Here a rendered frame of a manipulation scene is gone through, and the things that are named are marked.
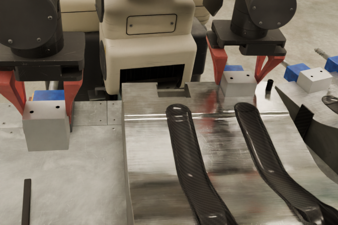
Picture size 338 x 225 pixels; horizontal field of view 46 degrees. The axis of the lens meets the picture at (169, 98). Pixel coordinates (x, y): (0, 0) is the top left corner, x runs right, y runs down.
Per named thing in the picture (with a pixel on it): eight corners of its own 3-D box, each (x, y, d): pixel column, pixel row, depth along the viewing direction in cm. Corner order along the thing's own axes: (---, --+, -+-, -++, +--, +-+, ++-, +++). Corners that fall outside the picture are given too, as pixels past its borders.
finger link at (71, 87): (85, 130, 48) (81, 66, 43) (24, 132, 47) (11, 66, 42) (87, 96, 54) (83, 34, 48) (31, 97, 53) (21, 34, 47)
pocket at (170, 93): (154, 99, 69) (155, 82, 67) (184, 99, 70) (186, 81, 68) (157, 116, 65) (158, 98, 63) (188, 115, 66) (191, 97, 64)
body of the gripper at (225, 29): (284, 51, 60) (298, 5, 55) (219, 51, 58) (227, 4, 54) (270, 30, 65) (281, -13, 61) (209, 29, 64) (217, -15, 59)
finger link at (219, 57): (250, 94, 64) (263, 44, 59) (207, 95, 63) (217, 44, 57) (239, 71, 70) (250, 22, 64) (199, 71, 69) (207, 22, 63)
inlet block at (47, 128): (40, 89, 60) (35, 59, 57) (74, 88, 61) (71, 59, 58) (27, 151, 50) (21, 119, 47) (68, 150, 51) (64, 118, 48)
